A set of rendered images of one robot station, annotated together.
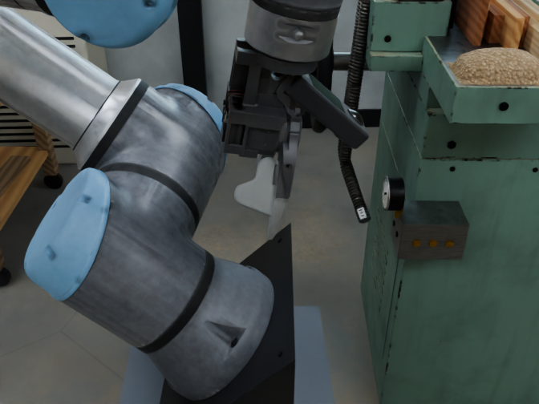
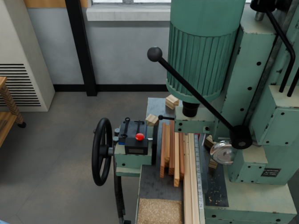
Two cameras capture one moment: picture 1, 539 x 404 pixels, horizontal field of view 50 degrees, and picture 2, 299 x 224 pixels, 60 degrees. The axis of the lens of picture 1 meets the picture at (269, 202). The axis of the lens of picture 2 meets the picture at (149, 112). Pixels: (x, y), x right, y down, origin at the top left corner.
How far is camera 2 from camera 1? 0.77 m
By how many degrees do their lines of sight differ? 12
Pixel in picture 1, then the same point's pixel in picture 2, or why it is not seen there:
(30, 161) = (7, 122)
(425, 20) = (139, 160)
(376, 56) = (118, 172)
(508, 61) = (159, 217)
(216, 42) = (97, 56)
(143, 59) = (63, 62)
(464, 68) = (140, 216)
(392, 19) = (124, 159)
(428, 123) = not seen: hidden behind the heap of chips
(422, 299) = not seen: outside the picture
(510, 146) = not seen: hidden behind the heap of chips
